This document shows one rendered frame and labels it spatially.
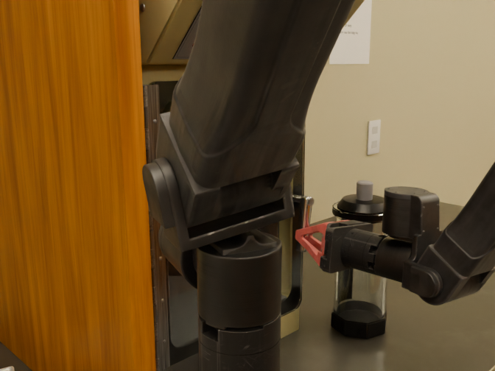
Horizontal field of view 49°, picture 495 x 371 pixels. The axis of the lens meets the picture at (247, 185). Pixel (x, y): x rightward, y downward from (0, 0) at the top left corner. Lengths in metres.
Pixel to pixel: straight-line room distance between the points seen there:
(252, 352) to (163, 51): 0.40
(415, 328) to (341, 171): 0.82
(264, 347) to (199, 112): 0.17
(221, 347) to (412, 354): 0.64
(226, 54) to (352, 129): 1.56
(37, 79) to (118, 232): 0.23
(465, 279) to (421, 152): 1.55
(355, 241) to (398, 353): 0.26
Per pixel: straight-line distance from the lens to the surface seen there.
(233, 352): 0.37
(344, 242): 0.79
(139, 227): 0.61
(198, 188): 0.30
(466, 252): 0.67
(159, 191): 0.32
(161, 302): 0.76
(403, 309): 1.13
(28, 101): 0.77
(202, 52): 0.27
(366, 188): 0.95
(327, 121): 1.68
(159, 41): 0.65
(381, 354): 0.97
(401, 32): 2.01
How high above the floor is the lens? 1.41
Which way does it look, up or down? 13 degrees down
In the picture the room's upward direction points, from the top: straight up
